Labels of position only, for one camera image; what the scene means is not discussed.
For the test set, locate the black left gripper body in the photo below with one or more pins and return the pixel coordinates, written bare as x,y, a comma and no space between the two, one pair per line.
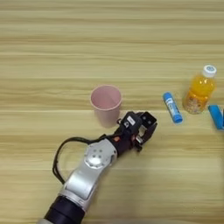
125,143

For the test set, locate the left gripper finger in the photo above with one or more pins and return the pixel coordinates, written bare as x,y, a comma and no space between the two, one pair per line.
149,132
140,115

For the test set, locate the small black white cube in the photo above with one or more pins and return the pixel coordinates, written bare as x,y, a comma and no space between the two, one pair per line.
148,118

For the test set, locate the orange juice bottle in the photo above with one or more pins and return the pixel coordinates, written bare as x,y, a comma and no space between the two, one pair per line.
199,93

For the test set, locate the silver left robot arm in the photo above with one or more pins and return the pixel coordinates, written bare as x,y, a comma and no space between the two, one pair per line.
87,172

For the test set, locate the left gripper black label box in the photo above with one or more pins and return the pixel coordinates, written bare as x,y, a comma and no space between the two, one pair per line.
127,123

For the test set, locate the blue glue stick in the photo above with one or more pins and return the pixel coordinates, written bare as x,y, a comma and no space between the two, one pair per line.
172,108

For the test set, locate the pink plastic cup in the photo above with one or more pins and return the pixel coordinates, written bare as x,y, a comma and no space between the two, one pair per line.
106,112

